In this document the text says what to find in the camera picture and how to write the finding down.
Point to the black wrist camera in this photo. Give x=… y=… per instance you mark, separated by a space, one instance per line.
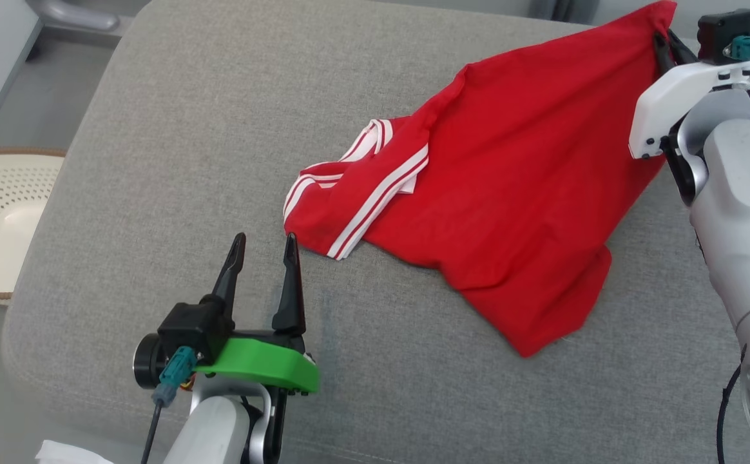
x=191 y=328
x=723 y=29

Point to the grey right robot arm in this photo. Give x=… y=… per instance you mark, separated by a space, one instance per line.
x=742 y=225

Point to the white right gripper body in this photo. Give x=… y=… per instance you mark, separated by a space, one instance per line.
x=665 y=103

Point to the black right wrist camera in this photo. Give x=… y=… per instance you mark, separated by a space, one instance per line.
x=723 y=29

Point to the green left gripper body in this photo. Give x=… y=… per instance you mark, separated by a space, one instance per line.
x=265 y=361

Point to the red shirt with white trim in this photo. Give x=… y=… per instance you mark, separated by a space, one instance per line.
x=510 y=193

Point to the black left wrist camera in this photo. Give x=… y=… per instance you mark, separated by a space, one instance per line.
x=191 y=328

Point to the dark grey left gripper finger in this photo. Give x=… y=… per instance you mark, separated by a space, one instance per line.
x=230 y=277
x=291 y=296

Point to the grey metal furniture base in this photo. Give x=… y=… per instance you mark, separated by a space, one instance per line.
x=72 y=14

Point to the white perforated laundry basket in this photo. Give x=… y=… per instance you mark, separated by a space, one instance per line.
x=1 y=212

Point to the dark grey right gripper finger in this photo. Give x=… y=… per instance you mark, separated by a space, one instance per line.
x=662 y=55
x=681 y=53

